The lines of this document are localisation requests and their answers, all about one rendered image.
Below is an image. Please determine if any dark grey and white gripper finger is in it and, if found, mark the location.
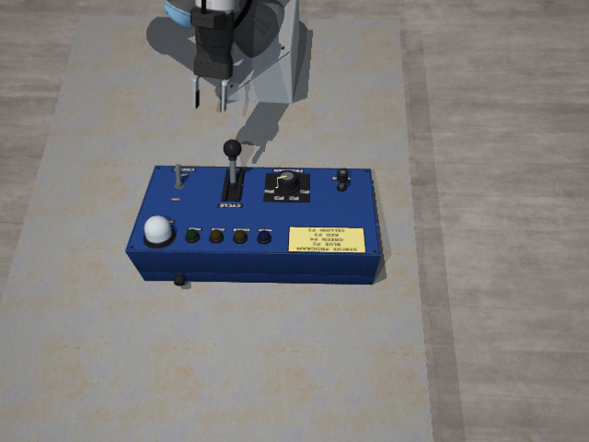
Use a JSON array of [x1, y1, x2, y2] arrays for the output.
[[220, 76, 232, 113], [191, 75, 200, 109]]

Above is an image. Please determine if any blue control console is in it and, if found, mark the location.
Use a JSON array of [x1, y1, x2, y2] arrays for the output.
[[125, 139, 381, 286]]

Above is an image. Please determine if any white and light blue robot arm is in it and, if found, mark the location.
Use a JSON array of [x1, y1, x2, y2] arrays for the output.
[[164, 0, 284, 58]]

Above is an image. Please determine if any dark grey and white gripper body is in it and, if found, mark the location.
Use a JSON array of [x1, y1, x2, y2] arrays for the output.
[[191, 0, 235, 80]]

